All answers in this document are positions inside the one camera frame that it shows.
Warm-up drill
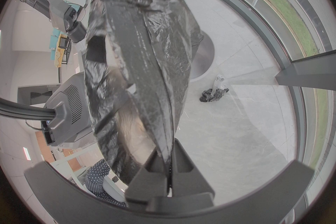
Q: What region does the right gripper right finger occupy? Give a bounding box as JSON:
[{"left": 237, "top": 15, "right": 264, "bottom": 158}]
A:
[{"left": 172, "top": 138, "right": 216, "bottom": 201}]

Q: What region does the black plastic bag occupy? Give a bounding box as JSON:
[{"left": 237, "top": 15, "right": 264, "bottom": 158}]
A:
[{"left": 83, "top": 0, "right": 204, "bottom": 185}]

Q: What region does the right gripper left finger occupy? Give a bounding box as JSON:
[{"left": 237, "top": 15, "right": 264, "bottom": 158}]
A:
[{"left": 125, "top": 150, "right": 171, "bottom": 204}]

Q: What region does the crumpled black plastic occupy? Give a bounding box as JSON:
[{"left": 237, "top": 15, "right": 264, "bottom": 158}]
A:
[{"left": 199, "top": 88, "right": 229, "bottom": 103}]

